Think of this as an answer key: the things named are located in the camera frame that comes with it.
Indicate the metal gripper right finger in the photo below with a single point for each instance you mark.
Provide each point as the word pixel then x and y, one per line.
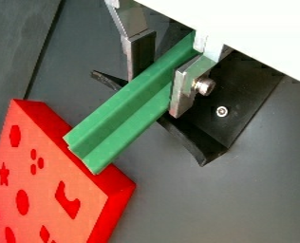
pixel 192 79

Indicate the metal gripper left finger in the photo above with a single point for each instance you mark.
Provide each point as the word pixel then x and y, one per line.
pixel 137 36

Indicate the red shape sorting block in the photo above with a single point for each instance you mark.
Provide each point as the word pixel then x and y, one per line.
pixel 54 202

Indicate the black curved fixture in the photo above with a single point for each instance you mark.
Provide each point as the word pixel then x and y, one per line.
pixel 212 124

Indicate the green star prism bar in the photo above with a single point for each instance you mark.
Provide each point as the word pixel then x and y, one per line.
pixel 117 122

